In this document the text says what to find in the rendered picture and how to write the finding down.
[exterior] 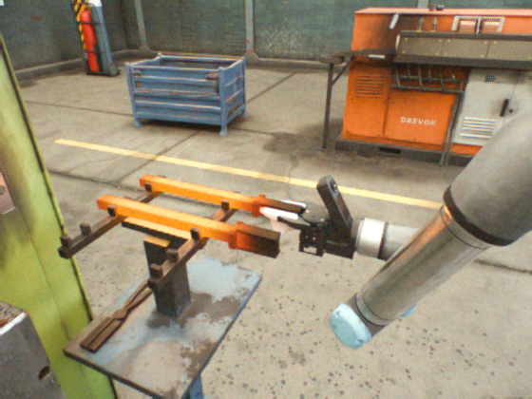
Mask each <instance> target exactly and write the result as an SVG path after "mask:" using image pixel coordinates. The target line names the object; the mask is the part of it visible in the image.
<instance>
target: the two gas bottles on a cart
mask: <svg viewBox="0 0 532 399"><path fill-rule="evenodd" d="M82 2H84V3H71V4H70V8H71V11H72V5H84V8H83V11H82V12H81V13H80V14H79V15H80V21H76V20H75V17H74V14H73V12H72V16H73V19H74V23H75V27H76V29H77V33H78V37H79V40H80V33H79V30H78V27H77V24H81V27H82V31H83V34H84V38H85V45H86V50H84V49H83V48H82V45H81V41H80V48H81V51H82V54H83V58H84V62H83V65H82V68H83V71H84V73H85V74H91V73H96V74H110V75H111V76H116V75H117V74H121V73H120V72H121V70H120V69H118V67H117V65H116V64H115V63H113V59H112V54H111V50H110V46H109V42H108V34H107V32H106V22H105V18H104V12H103V8H102V5H101V2H100V0H88V2H86V1H82ZM88 7H90V10H89V8H88ZM84 52H87V57H88V61H86V59H85V56H84Z"/></svg>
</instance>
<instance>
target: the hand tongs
mask: <svg viewBox="0 0 532 399"><path fill-rule="evenodd" d="M146 285H147V280H146V281H145V282H143V283H142V284H141V286H140V287H139V288H138V289H136V290H135V292H134V294H133V295H132V296H130V297H129V298H128V299H127V302H126V303H125V304H124V306H123V308H122V309H118V310H116V311H115V312H114V314H113V317H110V316H107V317H106V318H105V319H104V320H103V321H102V322H101V323H100V324H99V325H98V326H97V327H96V328H95V329H94V330H93V331H92V332H91V333H90V334H89V335H88V336H87V337H86V338H85V339H84V340H83V341H82V342H81V343H80V346H81V348H82V349H87V350H89V351H90V352H94V353H96V352H97V351H98V350H99V348H100V347H101V346H102V345H103V344H104V343H105V342H106V341H107V340H108V339H109V338H110V337H111V336H112V335H113V334H114V333H115V331H117V330H118V329H119V328H120V327H121V326H122V321H124V320H126V318H127V313H128V312H129V311H130V310H132V309H134V308H135V307H136V306H137V305H139V304H140V303H141V302H142V301H144V300H145V299H146V297H147V296H148V295H150V294H151V293H152V292H153V290H152V289H148V290H147V291H146V292H145V293H144V294H143V295H141V297H139V298H138V299H137V300H136V301H134V298H135V297H136V296H137V295H138V294H139V293H140V292H141V290H142V289H144V288H145V287H146ZM133 301H134V302H133ZM132 302H133V303H132Z"/></svg>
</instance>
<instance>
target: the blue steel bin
mask: <svg viewBox="0 0 532 399"><path fill-rule="evenodd" d="M124 66H125V71H126V76H127V85H128V90H129V95H130V100H131V104H132V109H133V114H134V126H142V123H141V119H150V120H160V121H179V122H188V123H197V124H214V125H221V130H220V133H219V135H226V134H228V132H227V124H228V123H229V122H230V121H232V120H233V119H234V118H235V117H236V115H237V114H239V113H240V112H242V113H241V115H240V117H247V116H248V114H247V112H246V90H245V58H244V57H241V58H240V60H237V59H218V58H199V57H180V56H162V55H161V54H158V57H156V58H155V59H153V60H145V61H139V62H136V63H133V64H130V63H129V62H126V63H125V64H124ZM140 118H141V119H140Z"/></svg>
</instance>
